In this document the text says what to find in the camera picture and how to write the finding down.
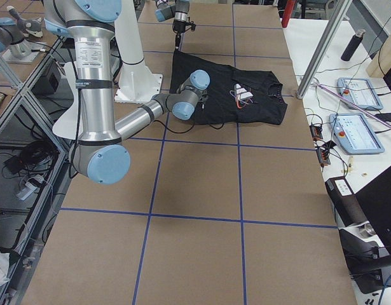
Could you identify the near blue teach pendant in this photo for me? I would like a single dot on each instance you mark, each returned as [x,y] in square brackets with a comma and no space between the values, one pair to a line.
[354,135]

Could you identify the black phone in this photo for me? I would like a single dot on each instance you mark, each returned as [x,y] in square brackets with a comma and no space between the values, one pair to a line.
[385,116]

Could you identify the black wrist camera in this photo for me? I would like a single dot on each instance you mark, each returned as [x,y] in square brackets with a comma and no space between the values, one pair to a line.
[190,26]
[203,99]

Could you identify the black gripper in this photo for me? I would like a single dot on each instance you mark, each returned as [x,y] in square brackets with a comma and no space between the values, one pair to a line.
[178,27]

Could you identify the blue teach pendant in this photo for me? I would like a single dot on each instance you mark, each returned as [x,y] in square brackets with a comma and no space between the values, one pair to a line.
[359,91]
[354,135]

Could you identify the red cylinder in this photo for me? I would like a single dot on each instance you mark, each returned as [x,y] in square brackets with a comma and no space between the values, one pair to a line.
[287,12]

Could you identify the far blue teach pendant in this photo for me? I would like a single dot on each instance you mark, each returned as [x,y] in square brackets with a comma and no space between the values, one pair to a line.
[359,91]

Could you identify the aluminium frame post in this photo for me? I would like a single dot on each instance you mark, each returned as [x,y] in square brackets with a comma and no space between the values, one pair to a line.
[324,42]

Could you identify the black printed t-shirt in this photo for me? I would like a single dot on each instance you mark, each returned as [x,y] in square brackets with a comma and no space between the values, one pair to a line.
[233,95]

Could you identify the black water bottle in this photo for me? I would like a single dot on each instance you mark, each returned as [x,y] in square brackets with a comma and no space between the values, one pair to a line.
[353,45]

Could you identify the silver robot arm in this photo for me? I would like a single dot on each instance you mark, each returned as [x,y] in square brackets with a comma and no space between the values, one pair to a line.
[178,11]
[115,93]

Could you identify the white central pedestal column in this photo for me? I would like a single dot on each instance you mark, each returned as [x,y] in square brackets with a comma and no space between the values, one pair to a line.
[137,84]

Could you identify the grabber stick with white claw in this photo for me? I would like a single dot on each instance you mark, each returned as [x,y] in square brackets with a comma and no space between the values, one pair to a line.
[334,91]

